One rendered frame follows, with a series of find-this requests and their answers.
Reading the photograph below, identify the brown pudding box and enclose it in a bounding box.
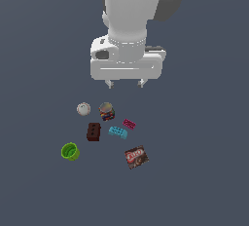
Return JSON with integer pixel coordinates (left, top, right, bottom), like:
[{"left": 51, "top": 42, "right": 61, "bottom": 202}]
[{"left": 124, "top": 144, "right": 150, "bottom": 170}]

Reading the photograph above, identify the green cup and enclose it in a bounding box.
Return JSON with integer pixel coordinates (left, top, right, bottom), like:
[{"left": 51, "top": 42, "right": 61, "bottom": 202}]
[{"left": 60, "top": 142, "right": 81, "bottom": 162}]

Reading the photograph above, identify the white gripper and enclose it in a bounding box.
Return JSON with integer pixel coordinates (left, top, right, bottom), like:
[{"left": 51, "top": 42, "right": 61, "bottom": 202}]
[{"left": 89, "top": 34, "right": 167, "bottom": 90}]

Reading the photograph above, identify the white baseball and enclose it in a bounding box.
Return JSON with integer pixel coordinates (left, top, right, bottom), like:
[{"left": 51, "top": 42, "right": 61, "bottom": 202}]
[{"left": 76, "top": 101, "right": 91, "bottom": 117}]

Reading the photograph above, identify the dark brown toy brick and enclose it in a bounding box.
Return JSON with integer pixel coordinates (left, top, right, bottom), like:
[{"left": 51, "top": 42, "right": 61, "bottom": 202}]
[{"left": 86, "top": 122, "right": 101, "bottom": 142}]

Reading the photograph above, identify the multicoloured can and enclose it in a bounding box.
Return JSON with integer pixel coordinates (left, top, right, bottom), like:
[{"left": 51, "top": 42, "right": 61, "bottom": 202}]
[{"left": 98, "top": 101, "right": 116, "bottom": 122}]

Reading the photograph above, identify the magenta toy brick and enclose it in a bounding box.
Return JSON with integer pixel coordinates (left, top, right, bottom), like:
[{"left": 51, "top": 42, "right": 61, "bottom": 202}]
[{"left": 122, "top": 118, "right": 137, "bottom": 131}]

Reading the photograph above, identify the cyan toy brick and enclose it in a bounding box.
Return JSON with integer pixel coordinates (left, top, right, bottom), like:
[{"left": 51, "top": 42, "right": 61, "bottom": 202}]
[{"left": 107, "top": 126, "right": 128, "bottom": 140}]

